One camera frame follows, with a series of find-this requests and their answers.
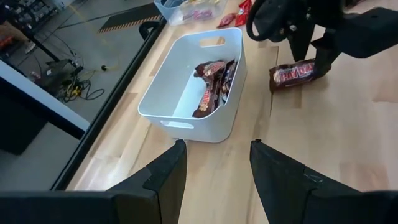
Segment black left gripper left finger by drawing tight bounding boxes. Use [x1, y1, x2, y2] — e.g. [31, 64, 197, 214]
[107, 139, 188, 224]

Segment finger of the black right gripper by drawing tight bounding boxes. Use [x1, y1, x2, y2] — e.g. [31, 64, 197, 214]
[285, 18, 315, 62]
[310, 6, 398, 81]

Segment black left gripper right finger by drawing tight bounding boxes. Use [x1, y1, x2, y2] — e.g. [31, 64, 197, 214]
[250, 139, 364, 224]

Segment red KitKat candy bar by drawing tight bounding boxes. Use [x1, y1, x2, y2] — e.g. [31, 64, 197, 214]
[234, 0, 254, 27]

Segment white plastic bin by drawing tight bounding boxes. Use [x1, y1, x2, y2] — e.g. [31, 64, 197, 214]
[137, 27, 248, 144]

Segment clear plastic bin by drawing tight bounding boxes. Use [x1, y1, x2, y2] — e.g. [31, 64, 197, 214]
[153, 0, 230, 27]

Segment dark floor equipment box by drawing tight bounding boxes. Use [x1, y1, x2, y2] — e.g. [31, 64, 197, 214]
[36, 58, 84, 91]

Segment dark table with white edge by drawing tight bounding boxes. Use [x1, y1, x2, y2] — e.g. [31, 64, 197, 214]
[0, 58, 91, 156]

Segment black yellow striped floor mat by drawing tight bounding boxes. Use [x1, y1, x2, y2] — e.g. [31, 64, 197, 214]
[97, 2, 163, 35]

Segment black equipment shelf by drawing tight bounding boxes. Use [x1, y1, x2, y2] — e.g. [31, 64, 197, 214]
[0, 0, 62, 62]

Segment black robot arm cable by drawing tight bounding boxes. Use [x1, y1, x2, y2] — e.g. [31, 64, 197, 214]
[245, 0, 268, 42]

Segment black long table edge rail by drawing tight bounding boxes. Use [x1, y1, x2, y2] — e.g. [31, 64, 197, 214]
[50, 17, 168, 192]

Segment tangled floor cables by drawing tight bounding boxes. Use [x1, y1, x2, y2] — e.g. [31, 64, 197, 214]
[57, 77, 106, 104]

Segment yellow cable with black plug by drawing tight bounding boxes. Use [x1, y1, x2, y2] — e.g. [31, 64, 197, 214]
[67, 3, 121, 72]

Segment black loop handle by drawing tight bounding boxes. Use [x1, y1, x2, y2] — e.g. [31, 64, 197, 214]
[138, 19, 160, 41]

